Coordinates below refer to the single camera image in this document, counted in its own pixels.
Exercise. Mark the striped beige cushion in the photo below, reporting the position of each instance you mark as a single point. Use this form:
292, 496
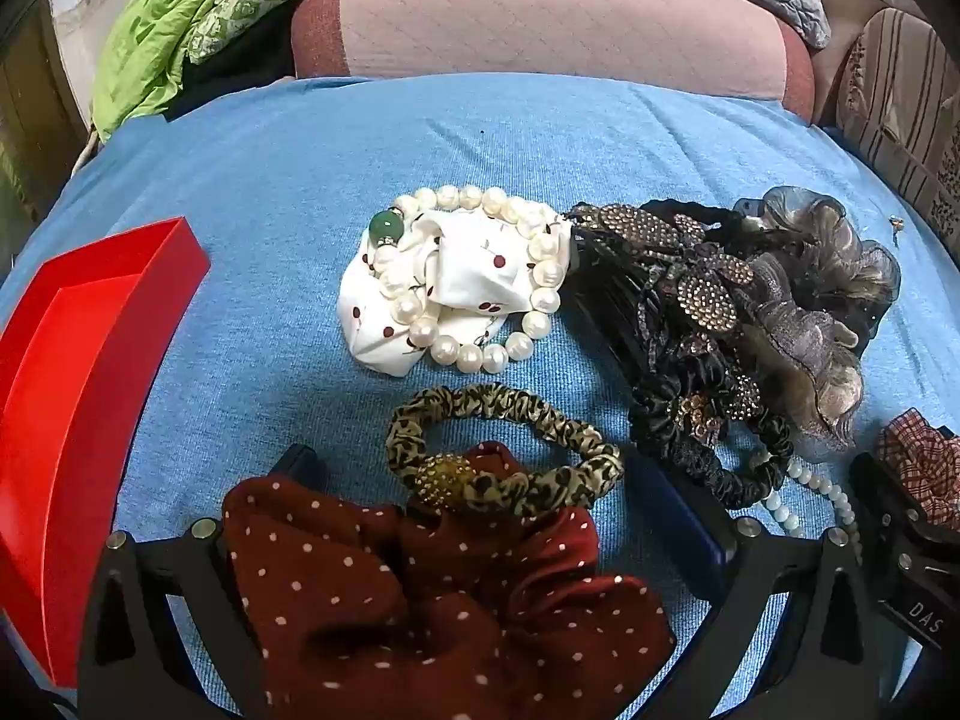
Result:
900, 105

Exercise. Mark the red plaid scrunchie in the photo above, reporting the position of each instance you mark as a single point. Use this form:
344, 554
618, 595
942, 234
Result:
926, 457

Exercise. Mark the white headboard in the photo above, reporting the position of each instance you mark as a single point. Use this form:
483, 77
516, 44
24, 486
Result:
82, 7

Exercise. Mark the blue bedsheet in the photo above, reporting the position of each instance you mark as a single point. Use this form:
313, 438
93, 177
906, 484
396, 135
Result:
300, 187

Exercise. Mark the red tray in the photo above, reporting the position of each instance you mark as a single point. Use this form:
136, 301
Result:
75, 390

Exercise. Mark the grey organza scrunchie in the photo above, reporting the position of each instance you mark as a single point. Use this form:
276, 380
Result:
810, 345

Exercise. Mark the tiny metal earring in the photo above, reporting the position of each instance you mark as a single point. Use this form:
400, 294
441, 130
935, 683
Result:
895, 225

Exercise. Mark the white cherry print scrunchie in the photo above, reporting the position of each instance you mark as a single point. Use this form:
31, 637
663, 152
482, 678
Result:
472, 270

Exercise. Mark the black cloth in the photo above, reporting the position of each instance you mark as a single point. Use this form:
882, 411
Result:
225, 82

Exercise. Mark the dark wooden cabinet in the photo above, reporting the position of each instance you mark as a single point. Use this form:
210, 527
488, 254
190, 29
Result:
30, 127

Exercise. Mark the green quilt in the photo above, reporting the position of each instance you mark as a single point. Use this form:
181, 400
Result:
165, 30

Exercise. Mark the pink pillow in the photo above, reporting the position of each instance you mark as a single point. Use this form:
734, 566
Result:
525, 22

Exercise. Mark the black rhinestone flower hair claw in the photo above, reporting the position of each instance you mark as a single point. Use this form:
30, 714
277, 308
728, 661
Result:
705, 300

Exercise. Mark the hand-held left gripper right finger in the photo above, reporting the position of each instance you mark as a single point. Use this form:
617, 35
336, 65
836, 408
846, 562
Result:
690, 519

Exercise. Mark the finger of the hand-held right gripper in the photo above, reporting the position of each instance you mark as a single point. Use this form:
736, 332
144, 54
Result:
892, 525

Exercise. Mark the dark red polka dot scrunchie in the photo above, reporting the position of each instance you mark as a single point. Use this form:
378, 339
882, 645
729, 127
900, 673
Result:
450, 615

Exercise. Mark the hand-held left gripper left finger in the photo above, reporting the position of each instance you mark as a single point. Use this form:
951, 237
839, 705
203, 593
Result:
298, 463

